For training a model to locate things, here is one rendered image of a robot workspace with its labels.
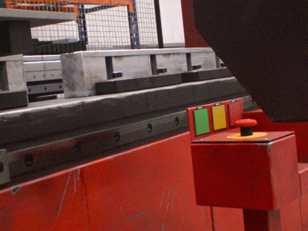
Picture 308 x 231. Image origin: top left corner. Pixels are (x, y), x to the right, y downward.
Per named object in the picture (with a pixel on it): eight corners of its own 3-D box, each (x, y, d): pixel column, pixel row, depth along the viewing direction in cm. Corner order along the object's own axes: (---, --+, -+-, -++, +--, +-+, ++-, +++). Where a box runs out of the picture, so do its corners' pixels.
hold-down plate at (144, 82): (116, 93, 120) (114, 79, 119) (95, 95, 122) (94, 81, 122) (182, 84, 145) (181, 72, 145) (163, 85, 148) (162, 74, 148)
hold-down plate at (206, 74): (199, 81, 154) (198, 70, 154) (181, 83, 157) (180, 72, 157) (240, 75, 180) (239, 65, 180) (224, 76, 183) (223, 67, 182)
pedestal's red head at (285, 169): (275, 211, 95) (265, 104, 94) (195, 206, 105) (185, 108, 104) (321, 185, 111) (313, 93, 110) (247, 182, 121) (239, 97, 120)
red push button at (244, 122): (251, 140, 100) (250, 120, 100) (231, 141, 103) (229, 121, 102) (262, 137, 103) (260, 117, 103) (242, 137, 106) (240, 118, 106)
